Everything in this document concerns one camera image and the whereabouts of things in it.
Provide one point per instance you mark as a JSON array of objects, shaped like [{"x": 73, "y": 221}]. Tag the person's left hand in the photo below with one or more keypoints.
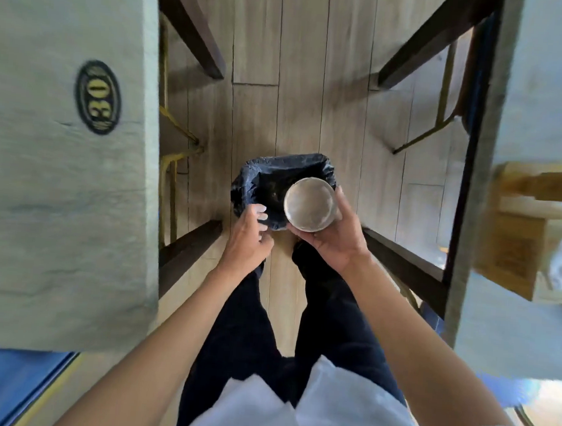
[{"x": 244, "y": 244}]

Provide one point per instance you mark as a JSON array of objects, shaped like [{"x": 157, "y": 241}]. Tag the person's right hand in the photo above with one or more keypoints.
[{"x": 342, "y": 239}]

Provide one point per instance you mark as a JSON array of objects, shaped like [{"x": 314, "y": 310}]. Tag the person's right thumb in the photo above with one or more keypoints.
[{"x": 343, "y": 204}]

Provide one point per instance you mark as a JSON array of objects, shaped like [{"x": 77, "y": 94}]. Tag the person's left thumb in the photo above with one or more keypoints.
[{"x": 267, "y": 244}]

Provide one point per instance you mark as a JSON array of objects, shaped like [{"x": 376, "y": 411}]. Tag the round metal bowl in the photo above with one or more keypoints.
[{"x": 310, "y": 204}]

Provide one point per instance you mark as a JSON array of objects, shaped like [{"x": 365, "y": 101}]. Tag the person's right forearm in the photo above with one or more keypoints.
[{"x": 411, "y": 347}]

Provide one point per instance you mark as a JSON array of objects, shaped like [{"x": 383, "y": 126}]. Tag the person's left forearm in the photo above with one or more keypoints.
[{"x": 153, "y": 360}]

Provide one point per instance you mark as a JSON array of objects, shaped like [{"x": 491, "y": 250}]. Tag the bin with black bag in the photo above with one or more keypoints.
[{"x": 264, "y": 180}]

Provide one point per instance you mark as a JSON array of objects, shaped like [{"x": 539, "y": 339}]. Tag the dark trousers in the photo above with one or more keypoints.
[{"x": 237, "y": 333}]

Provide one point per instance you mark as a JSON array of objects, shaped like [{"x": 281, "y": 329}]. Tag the wooden tissue box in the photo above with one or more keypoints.
[{"x": 516, "y": 248}]

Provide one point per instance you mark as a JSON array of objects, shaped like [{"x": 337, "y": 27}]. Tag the white shirt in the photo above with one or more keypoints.
[{"x": 343, "y": 414}]

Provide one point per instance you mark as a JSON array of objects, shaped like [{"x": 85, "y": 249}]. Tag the oval black table plate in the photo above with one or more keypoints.
[{"x": 98, "y": 97}]

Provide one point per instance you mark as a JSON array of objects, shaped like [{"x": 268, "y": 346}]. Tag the blue seat cushion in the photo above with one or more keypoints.
[
  {"x": 507, "y": 391},
  {"x": 0, "y": 385}
]

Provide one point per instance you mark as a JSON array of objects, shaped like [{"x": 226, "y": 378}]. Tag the gold metal chair frame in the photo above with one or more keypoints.
[
  {"x": 172, "y": 173},
  {"x": 442, "y": 106}
]

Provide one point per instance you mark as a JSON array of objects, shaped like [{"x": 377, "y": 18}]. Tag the dark wooden table frame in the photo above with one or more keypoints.
[
  {"x": 194, "y": 24},
  {"x": 474, "y": 138}
]

